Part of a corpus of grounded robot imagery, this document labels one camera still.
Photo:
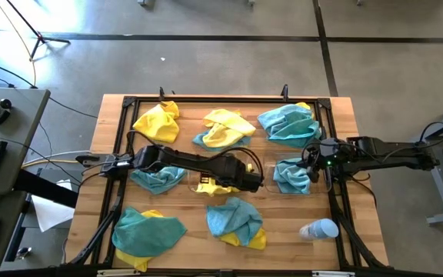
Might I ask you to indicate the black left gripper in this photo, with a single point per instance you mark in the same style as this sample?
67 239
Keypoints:
237 173

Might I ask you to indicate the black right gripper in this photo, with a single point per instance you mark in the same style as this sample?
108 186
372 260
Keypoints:
323 155

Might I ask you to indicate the blue microfiber towel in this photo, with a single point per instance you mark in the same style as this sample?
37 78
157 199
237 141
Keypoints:
287 123
156 181
290 177
200 141
233 219

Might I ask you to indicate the teal microfiber towel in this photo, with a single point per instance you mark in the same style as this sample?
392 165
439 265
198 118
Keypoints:
144 234

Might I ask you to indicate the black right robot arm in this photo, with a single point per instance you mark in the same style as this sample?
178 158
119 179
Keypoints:
383 154

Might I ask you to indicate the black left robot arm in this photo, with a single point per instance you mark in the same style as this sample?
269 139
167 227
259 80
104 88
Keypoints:
190 161

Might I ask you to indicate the pale blue plastic bottle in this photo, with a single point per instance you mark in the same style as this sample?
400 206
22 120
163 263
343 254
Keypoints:
321 229

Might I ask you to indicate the black table clamp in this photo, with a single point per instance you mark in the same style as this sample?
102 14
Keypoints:
162 94
285 92

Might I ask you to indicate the grey metal table stand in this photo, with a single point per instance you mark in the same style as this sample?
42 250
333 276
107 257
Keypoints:
442 192

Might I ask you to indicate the white paper sheet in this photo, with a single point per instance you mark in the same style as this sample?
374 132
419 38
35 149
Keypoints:
50 215

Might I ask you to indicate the black metal support beam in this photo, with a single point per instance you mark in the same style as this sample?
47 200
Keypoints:
44 188

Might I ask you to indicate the grey office desk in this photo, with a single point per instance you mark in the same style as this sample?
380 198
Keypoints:
17 123

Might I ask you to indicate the black tripod stand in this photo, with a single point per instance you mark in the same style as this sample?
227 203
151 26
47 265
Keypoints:
38 38

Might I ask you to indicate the black aluminium table frame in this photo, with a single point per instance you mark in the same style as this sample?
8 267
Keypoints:
225 99

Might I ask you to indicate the silver metal bracket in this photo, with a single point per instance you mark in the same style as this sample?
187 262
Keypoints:
333 274
117 272

